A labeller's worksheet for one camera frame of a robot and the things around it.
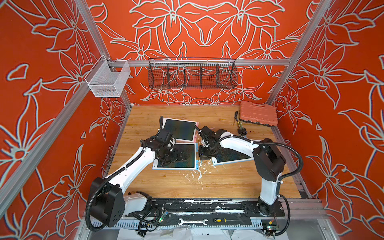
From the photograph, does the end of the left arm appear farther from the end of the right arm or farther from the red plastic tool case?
the red plastic tool case

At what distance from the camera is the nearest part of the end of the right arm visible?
2.19 ft

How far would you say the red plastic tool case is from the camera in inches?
41.6

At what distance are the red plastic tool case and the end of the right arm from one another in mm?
449

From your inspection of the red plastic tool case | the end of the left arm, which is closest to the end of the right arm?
the end of the left arm
